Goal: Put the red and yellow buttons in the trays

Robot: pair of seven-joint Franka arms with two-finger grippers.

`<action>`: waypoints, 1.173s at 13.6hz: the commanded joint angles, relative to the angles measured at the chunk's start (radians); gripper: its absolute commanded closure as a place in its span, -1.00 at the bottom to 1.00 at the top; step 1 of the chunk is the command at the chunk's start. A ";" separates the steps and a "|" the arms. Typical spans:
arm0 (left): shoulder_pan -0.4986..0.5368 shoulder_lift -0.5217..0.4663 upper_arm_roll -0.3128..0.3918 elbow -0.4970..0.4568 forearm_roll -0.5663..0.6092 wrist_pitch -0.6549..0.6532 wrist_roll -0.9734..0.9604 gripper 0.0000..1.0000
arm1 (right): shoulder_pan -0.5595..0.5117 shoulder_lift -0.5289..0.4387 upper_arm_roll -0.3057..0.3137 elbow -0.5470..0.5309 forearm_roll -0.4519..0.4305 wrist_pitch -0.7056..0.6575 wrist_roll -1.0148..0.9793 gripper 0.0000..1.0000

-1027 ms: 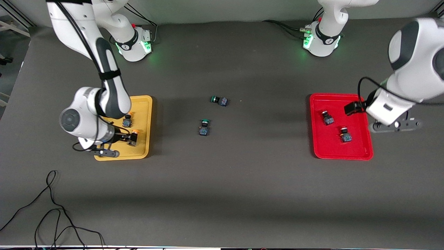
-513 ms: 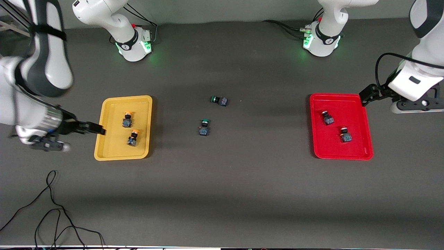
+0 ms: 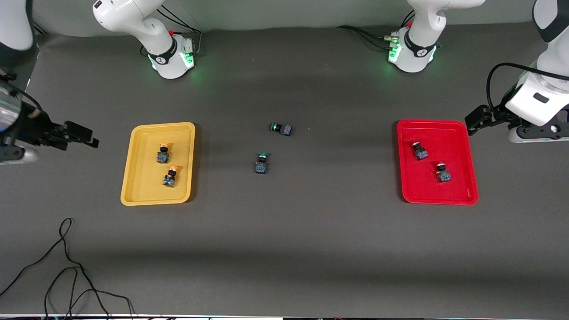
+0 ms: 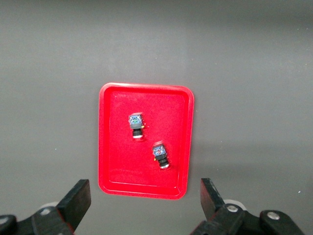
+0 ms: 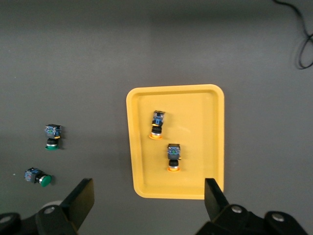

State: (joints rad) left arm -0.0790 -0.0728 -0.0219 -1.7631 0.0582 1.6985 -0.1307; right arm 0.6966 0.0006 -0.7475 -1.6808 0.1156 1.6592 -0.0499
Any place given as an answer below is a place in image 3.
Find red plastic tray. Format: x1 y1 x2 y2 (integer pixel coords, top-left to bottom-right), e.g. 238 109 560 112
397 119 479 206

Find yellow plastic tray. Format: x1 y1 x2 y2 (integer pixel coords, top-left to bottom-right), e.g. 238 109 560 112
120 122 196 206

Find thin black loose cable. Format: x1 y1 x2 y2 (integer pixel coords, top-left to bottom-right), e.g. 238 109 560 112
0 217 135 319

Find black left arm base cable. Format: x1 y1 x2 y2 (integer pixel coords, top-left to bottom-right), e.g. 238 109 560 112
337 25 401 49

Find black arm base cable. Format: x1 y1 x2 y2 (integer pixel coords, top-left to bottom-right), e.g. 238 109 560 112
156 7 203 57
337 25 401 49

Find black right arm base cable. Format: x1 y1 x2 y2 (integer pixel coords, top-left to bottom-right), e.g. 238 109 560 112
156 7 203 57

